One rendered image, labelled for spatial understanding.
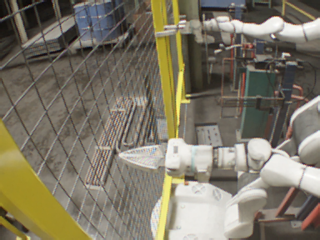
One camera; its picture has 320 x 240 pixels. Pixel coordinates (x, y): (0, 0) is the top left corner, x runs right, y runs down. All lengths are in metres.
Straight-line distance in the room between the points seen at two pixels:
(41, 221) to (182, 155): 0.41
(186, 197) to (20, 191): 1.37
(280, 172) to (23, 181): 0.53
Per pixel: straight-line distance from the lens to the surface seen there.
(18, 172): 0.25
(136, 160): 0.63
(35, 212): 0.28
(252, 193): 1.09
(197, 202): 1.58
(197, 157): 0.59
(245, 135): 2.38
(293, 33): 1.03
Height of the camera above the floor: 1.69
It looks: 40 degrees down
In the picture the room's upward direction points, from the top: 8 degrees counter-clockwise
